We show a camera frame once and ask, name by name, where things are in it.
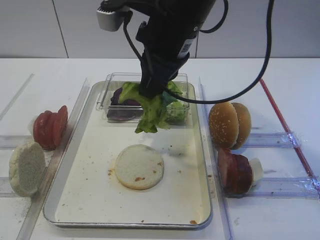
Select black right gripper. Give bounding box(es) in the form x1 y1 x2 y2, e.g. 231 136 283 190
120 0 215 98

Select green lettuce leaf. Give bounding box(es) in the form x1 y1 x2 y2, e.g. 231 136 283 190
119 82 170 134

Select green lettuce in container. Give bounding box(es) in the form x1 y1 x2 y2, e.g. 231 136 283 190
163 92 189 125

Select front tomato slice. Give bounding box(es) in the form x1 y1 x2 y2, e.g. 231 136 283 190
52 105 68 148

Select front meat patty slice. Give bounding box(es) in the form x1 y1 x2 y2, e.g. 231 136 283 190
218 148 237 194

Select rear tomato slices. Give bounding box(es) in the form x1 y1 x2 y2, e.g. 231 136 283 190
33 110 58 150

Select rear meat patty slices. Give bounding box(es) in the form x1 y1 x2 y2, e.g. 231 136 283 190
225 154 253 195

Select white cheese slice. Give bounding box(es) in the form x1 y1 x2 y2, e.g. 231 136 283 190
249 158 264 186

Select white bread bun slice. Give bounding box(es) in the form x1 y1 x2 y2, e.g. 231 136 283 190
9 141 46 197

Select purple cabbage leaves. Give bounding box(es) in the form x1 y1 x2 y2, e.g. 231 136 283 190
106 87 143 122

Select clear plastic container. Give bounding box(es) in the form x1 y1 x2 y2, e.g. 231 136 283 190
97 72 190 126

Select front sesame bun top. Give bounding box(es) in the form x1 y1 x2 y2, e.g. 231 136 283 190
208 102 239 149

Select rear bun top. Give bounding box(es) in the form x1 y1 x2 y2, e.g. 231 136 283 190
231 102 252 150

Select bottom bun slice on tray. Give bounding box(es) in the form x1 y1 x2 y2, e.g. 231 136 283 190
114 144 165 190

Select silver metal baking tray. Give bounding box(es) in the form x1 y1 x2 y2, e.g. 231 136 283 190
43 82 213 229

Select upper right clear holder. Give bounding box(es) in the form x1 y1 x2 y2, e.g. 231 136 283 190
243 131 302 149

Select clear holder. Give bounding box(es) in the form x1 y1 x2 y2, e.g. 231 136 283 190
244 177 320 200
0 135 34 150
0 177 19 198
243 131 302 149

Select lower right clear holder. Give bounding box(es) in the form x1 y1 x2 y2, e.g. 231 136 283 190
244 177 320 200

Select upper left clear holder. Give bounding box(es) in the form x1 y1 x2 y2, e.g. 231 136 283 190
0 135 34 150

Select lower left clear holder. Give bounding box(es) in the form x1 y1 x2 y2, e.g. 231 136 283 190
0 177 19 198

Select red plastic strip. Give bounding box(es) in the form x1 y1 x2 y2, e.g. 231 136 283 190
259 79 320 196

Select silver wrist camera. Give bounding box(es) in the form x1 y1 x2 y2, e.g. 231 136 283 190
96 0 130 32

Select black cable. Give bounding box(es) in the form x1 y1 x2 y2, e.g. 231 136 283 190
122 0 276 104

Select clear rail left of tray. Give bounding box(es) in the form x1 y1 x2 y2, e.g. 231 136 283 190
16 79 90 240

